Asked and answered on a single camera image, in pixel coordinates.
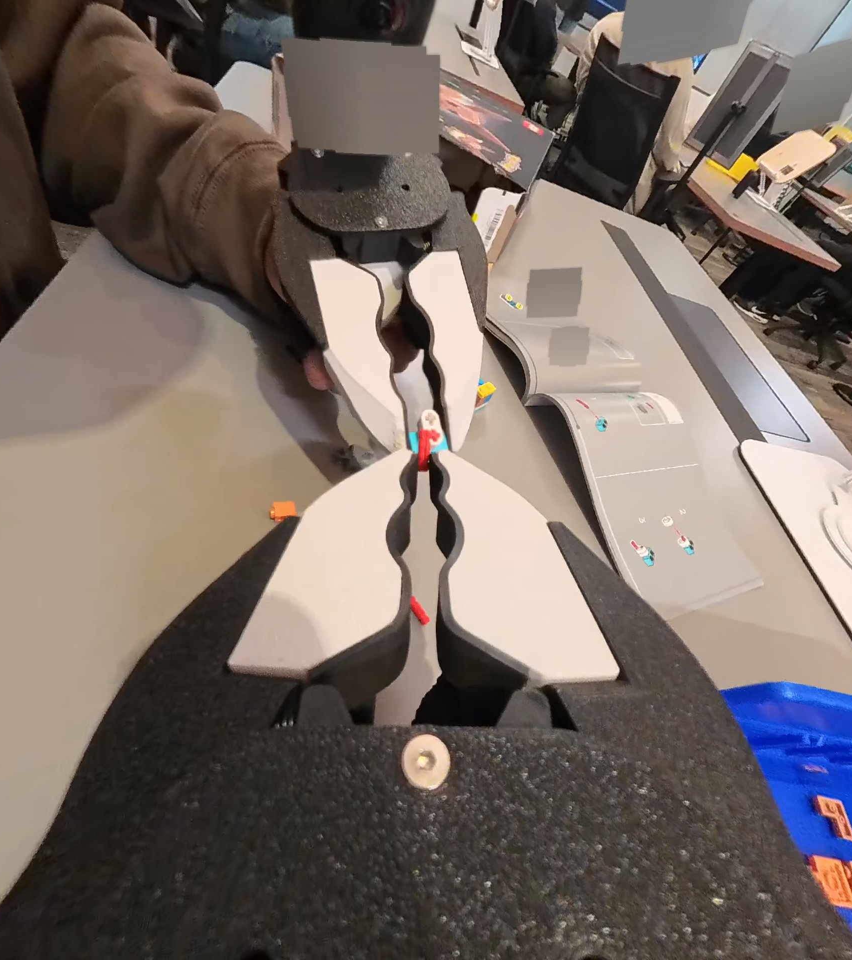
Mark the white cardboard box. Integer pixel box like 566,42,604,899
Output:
471,187,528,264

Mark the light wooden chair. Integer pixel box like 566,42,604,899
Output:
756,129,839,183

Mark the person's left forearm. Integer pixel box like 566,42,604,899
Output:
39,3,293,316

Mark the grey instruction booklet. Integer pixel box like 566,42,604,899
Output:
486,285,764,620

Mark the grey desk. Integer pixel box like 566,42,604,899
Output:
0,63,852,960

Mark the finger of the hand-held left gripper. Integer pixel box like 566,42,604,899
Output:
308,257,410,450
405,249,487,453

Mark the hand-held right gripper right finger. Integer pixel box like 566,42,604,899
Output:
428,450,623,685

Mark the dark toy set box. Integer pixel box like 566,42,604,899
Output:
437,71,556,192

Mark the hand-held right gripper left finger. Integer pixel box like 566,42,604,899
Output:
228,450,418,682

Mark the wooden office table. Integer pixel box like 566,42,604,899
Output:
688,161,843,273

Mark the grey monitor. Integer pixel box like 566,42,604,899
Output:
687,39,794,172

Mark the blue plastic bin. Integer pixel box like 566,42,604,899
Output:
720,681,852,960

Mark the person's left hand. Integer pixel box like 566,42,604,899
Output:
291,319,437,393

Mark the white flat board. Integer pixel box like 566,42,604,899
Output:
739,438,852,706

